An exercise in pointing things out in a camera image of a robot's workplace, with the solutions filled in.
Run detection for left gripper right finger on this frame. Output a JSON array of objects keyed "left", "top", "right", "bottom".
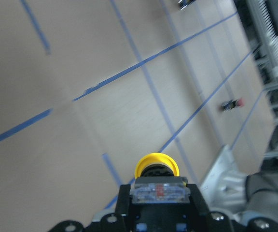
[{"left": 187, "top": 184, "right": 209, "bottom": 232}]

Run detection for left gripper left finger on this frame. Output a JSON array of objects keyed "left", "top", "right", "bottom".
[{"left": 113, "top": 184, "right": 131, "bottom": 232}]

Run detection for yellow push button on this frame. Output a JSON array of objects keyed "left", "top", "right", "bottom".
[{"left": 130, "top": 153, "right": 191, "bottom": 204}]

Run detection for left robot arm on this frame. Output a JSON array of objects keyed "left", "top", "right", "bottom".
[{"left": 107, "top": 171, "right": 278, "bottom": 232}]

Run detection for red push button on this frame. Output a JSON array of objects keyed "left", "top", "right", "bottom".
[{"left": 221, "top": 98, "right": 245, "bottom": 111}]

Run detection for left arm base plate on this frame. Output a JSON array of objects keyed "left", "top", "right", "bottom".
[{"left": 200, "top": 145, "right": 247, "bottom": 212}]

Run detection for small black switch block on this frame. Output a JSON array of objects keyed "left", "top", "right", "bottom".
[{"left": 178, "top": 0, "right": 195, "bottom": 10}]

